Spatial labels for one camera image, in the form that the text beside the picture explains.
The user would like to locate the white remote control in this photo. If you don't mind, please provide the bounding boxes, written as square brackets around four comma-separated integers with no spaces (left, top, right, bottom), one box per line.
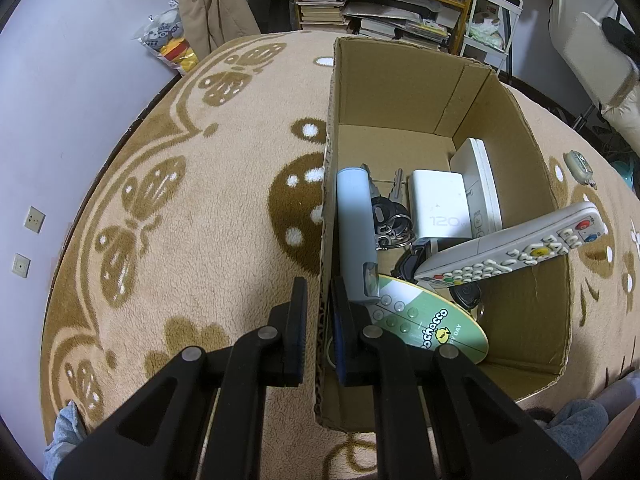
[414,201,608,291]

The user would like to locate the person's right leg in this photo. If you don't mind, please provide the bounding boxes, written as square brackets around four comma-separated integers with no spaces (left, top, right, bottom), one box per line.
[520,375,640,466]

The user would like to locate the person's left leg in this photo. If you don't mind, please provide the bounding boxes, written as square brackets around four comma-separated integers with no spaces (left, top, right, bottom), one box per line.
[42,400,88,480]

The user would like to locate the light blue tube case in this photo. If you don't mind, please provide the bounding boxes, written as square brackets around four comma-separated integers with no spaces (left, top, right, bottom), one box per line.
[335,165,382,305]

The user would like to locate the white power adapter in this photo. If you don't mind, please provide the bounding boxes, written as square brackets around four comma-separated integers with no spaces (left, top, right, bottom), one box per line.
[410,169,473,247]

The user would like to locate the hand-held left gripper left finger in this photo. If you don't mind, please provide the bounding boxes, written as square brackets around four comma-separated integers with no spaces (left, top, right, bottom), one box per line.
[52,276,308,480]

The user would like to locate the bunch of keys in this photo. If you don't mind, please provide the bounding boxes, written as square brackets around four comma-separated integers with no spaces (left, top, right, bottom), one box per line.
[362,162,417,251]

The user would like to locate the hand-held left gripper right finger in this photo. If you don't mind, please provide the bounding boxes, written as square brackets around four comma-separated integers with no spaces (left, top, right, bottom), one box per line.
[330,276,583,480]

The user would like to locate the wooden shelf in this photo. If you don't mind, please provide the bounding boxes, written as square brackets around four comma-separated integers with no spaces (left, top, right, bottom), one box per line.
[287,0,481,56]

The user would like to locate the plastic bag of snacks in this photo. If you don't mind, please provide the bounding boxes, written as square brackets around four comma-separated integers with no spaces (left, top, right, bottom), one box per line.
[132,0,201,76]

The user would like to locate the stack of books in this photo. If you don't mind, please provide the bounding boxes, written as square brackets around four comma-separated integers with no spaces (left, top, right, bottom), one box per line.
[295,0,453,53]

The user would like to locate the beige coat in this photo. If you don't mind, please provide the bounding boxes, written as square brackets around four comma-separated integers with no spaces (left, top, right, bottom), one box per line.
[167,0,263,63]

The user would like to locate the person's leg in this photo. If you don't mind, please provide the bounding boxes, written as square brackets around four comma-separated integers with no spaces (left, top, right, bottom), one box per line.
[520,375,640,466]
[42,400,88,480]

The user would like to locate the black car key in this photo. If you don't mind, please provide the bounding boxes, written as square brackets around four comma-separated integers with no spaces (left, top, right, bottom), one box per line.
[395,245,483,313]

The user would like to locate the printed cardboard box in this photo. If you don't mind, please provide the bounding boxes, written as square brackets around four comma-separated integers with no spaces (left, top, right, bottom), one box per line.
[314,35,573,433]

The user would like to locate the green earbud case with keychain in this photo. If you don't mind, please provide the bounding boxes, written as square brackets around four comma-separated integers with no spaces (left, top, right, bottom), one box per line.
[564,149,598,190]

